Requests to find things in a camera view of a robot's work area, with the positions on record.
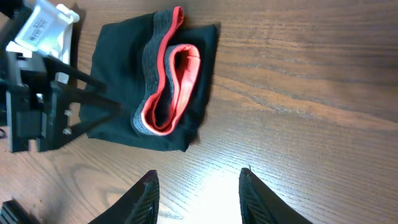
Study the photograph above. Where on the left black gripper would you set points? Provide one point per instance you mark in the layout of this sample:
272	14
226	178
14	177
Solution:
38	100

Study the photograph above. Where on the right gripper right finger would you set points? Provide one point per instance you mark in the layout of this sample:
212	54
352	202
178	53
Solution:
259	204

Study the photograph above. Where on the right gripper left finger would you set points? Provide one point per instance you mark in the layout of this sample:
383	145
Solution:
139	205

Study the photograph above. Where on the black leggings with red waistband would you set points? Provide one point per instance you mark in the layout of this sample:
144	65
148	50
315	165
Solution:
161	73

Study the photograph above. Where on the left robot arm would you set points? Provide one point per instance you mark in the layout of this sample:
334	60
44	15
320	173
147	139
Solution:
42	29

